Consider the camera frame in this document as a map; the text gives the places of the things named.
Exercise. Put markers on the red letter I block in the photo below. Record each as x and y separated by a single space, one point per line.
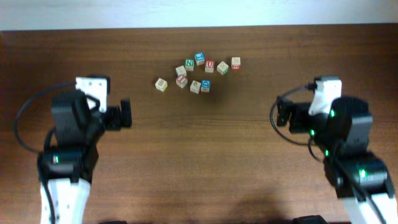
181 81

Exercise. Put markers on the block with number one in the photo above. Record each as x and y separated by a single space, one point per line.
181 71

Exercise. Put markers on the red letter U block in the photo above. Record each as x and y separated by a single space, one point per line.
209 66

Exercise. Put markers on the ice cream cone block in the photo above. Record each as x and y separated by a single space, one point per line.
195 87

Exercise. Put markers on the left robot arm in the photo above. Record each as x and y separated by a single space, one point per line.
69 157

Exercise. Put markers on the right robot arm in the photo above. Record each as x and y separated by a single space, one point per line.
361 180

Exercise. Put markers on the plain top red-sided block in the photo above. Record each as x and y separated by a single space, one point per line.
235 63

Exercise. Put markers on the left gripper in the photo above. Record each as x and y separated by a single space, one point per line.
113 116

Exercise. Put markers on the green letter N block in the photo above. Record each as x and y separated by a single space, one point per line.
189 64

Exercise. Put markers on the blue topped block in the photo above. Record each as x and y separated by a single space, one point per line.
199 58

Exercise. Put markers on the plain top green-edged block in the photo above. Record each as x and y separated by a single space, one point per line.
222 68

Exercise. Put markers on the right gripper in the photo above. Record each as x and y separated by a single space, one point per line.
297 113

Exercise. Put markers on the blue letter D block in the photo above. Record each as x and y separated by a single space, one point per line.
205 86

